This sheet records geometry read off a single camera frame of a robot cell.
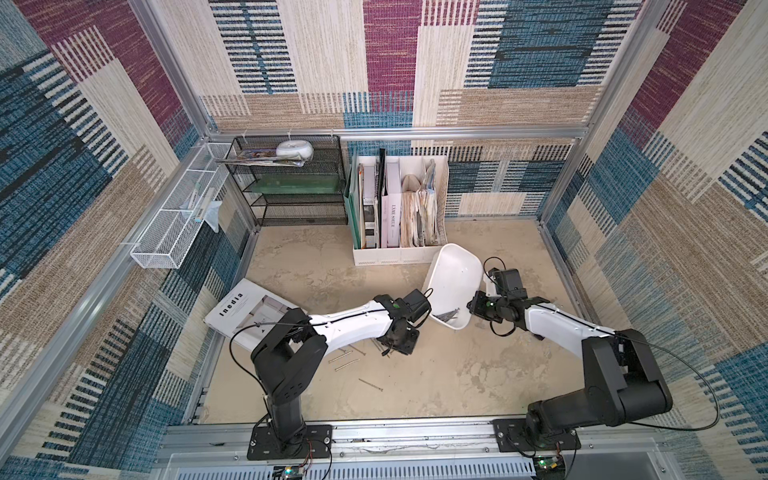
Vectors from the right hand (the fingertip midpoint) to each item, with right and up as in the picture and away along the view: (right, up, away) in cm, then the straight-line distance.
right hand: (468, 301), depth 93 cm
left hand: (-20, -11, -6) cm, 24 cm away
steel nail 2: (-6, -5, +1) cm, 8 cm away
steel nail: (-29, -21, -11) cm, 37 cm away
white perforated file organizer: (-20, +30, +5) cm, 36 cm away
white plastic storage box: (-4, +7, +5) cm, 9 cm away
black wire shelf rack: (-57, +39, +11) cm, 71 cm away
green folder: (-35, +30, -7) cm, 46 cm away
